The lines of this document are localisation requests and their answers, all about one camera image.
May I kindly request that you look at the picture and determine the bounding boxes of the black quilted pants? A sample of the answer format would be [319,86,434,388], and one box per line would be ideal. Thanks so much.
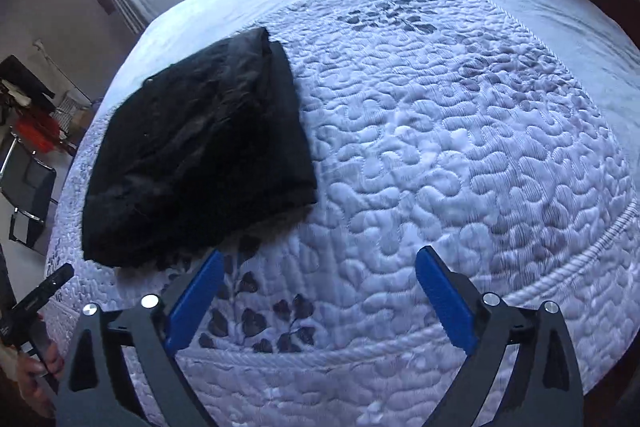
[81,27,317,268]

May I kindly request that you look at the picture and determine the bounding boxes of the light blue bed sheet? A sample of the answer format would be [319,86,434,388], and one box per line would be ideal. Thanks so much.
[100,0,639,169]

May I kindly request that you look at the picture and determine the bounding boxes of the coat rack with clothes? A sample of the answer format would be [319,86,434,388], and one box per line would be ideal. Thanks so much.
[1,55,76,156]

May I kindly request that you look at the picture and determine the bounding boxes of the person left hand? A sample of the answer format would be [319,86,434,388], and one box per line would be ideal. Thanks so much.
[1,341,64,418]

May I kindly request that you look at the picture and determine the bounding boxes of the black metal chair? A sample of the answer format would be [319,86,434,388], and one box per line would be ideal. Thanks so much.
[1,130,58,251]

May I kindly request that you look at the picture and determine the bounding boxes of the lavender quilted bedspread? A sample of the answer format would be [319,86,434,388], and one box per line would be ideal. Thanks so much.
[44,0,639,426]

